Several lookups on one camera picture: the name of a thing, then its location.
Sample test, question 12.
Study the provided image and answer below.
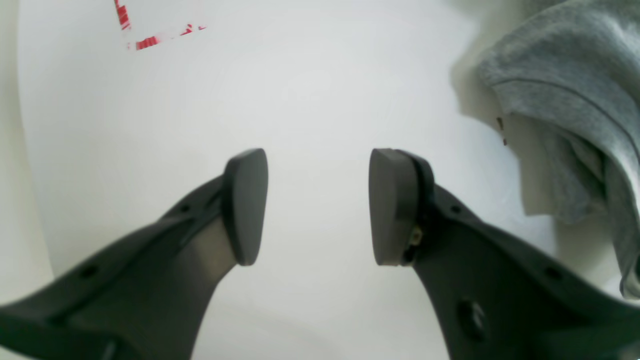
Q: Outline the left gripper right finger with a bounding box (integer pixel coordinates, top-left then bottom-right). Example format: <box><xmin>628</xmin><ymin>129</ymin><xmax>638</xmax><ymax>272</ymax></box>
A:
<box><xmin>368</xmin><ymin>148</ymin><xmax>640</xmax><ymax>360</ymax></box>

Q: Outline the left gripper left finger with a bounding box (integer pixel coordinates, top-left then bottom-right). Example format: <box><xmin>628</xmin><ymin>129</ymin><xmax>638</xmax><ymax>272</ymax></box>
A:
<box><xmin>0</xmin><ymin>148</ymin><xmax>269</xmax><ymax>360</ymax></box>

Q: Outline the grey printed t-shirt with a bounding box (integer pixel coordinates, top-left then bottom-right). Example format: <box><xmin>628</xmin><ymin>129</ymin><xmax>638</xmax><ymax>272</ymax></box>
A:
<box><xmin>478</xmin><ymin>0</ymin><xmax>640</xmax><ymax>300</ymax></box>

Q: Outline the red tape rectangle marking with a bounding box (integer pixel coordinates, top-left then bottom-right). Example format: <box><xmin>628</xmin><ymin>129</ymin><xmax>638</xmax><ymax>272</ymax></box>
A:
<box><xmin>114</xmin><ymin>0</ymin><xmax>207</xmax><ymax>51</ymax></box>

